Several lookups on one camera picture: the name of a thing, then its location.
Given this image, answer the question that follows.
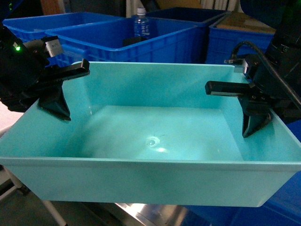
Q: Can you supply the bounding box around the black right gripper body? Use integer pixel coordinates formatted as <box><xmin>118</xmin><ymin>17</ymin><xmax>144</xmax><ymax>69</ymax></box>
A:
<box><xmin>242</xmin><ymin>54</ymin><xmax>301</xmax><ymax>123</ymax></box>

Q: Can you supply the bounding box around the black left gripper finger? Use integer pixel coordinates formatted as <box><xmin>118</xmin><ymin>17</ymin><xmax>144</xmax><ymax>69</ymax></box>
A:
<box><xmin>42</xmin><ymin>59</ymin><xmax>90</xmax><ymax>85</ymax></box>
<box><xmin>38</xmin><ymin>83</ymin><xmax>71</xmax><ymax>121</ymax></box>

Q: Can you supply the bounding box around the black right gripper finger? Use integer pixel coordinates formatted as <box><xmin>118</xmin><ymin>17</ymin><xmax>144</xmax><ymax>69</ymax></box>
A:
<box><xmin>205</xmin><ymin>81</ymin><xmax>256</xmax><ymax>97</ymax></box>
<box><xmin>238</xmin><ymin>94</ymin><xmax>271</xmax><ymax>138</ymax></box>

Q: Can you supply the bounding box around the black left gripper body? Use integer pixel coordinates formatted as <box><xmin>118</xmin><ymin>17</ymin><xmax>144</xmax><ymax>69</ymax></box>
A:
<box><xmin>0</xmin><ymin>36</ymin><xmax>58</xmax><ymax>112</ymax></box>

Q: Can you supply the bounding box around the teal plastic tray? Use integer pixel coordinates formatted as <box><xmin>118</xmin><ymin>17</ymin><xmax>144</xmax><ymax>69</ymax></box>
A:
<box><xmin>0</xmin><ymin>62</ymin><xmax>301</xmax><ymax>207</ymax></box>

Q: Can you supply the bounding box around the blue crate far left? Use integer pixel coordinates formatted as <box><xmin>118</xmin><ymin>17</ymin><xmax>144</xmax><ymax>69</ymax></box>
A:
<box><xmin>2</xmin><ymin>12</ymin><xmax>122</xmax><ymax>42</ymax></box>

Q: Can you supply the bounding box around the blue crate with cardboard lid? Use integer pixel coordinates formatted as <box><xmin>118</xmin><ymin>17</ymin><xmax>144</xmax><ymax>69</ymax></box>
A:
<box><xmin>206</xmin><ymin>11</ymin><xmax>277</xmax><ymax>65</ymax></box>

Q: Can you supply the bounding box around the brown cardboard sheet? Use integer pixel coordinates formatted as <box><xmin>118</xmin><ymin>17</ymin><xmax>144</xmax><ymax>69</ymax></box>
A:
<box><xmin>216</xmin><ymin>12</ymin><xmax>276</xmax><ymax>34</ymax></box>

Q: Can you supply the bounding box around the dark blue rear crate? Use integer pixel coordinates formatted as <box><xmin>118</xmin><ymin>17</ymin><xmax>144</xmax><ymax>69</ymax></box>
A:
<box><xmin>146</xmin><ymin>7</ymin><xmax>229</xmax><ymax>64</ymax></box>

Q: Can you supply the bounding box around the large blue plastic crate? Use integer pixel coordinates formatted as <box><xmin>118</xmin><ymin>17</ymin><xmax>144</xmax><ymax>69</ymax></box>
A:
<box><xmin>47</xmin><ymin>18</ymin><xmax>199</xmax><ymax>63</ymax></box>

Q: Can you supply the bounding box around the clear plastic water bottle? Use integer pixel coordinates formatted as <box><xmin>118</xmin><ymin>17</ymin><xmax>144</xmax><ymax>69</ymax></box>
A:
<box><xmin>134</xmin><ymin>8</ymin><xmax>151</xmax><ymax>39</ymax></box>

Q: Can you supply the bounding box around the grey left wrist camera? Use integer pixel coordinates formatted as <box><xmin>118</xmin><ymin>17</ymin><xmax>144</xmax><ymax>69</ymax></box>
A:
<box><xmin>45</xmin><ymin>39</ymin><xmax>63</xmax><ymax>57</ymax></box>

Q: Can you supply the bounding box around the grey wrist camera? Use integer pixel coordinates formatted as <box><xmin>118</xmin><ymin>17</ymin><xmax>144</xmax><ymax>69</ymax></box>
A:
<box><xmin>224</xmin><ymin>58</ymin><xmax>249</xmax><ymax>75</ymax></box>
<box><xmin>45</xmin><ymin>39</ymin><xmax>63</xmax><ymax>57</ymax></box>

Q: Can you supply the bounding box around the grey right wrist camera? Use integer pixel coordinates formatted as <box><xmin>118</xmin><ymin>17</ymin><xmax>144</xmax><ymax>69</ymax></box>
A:
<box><xmin>224</xmin><ymin>58</ymin><xmax>249</xmax><ymax>75</ymax></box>

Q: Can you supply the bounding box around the black right camera cable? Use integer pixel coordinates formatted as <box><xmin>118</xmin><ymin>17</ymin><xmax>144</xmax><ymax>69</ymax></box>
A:
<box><xmin>231</xmin><ymin>40</ymin><xmax>301</xmax><ymax>106</ymax></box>

